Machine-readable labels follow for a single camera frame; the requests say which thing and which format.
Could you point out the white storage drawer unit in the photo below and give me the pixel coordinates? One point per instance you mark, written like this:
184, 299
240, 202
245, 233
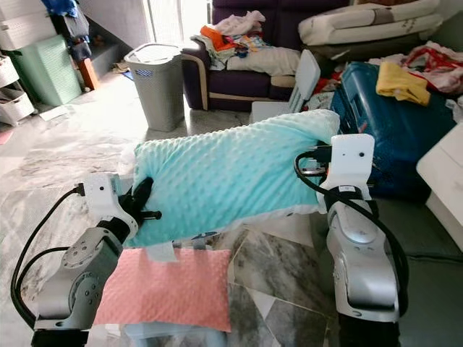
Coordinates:
18, 105

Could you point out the pink white cloth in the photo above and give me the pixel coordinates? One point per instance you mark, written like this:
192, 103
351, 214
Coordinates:
242, 23

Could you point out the white stacked storage boxes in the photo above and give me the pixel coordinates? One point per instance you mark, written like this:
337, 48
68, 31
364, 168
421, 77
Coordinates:
22, 32

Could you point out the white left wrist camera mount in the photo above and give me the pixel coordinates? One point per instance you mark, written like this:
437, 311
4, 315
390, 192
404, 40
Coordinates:
101, 195

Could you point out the cyan dotted pillow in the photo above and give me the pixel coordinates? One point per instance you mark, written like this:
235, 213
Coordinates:
224, 181

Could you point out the yellow cloth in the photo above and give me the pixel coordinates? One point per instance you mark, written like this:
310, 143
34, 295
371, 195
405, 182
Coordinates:
401, 83

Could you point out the brown wooden board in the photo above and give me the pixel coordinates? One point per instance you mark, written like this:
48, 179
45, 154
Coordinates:
90, 74

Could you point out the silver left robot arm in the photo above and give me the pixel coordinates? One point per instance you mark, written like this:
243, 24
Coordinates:
79, 282

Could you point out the white appliance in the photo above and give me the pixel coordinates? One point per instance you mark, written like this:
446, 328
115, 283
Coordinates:
445, 181

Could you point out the green leather sofa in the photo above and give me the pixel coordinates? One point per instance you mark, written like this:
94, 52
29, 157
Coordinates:
434, 303

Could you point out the orange cloth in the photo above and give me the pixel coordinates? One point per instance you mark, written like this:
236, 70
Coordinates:
213, 37

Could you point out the mint green ribbed bin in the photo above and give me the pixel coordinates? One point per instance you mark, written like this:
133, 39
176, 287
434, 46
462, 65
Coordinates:
47, 72

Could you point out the light blue child chair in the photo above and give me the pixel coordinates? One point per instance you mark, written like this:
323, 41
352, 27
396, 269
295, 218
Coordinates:
166, 338
304, 79

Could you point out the grey laundry bin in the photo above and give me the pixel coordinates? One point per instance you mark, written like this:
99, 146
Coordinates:
155, 94

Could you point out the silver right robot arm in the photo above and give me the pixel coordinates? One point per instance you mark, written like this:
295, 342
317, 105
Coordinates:
362, 267

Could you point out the red patterned clothes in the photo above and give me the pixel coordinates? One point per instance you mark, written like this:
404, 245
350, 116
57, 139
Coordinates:
441, 65

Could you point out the blue suitcase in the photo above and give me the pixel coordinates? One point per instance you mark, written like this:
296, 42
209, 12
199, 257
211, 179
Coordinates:
398, 130

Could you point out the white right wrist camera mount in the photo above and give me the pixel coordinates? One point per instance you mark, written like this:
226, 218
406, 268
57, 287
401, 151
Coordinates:
351, 155

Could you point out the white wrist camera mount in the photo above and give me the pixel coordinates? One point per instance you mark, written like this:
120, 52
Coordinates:
101, 195
351, 155

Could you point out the purple sofa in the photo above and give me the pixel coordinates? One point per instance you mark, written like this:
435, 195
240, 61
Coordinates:
231, 90

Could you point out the cream folded cushion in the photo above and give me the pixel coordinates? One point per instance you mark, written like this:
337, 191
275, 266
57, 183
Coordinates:
354, 25

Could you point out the blue hanging cloth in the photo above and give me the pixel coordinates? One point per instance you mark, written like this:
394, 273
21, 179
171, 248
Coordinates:
65, 9

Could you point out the pink dotted pillow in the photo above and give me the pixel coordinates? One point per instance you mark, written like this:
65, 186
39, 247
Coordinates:
159, 289

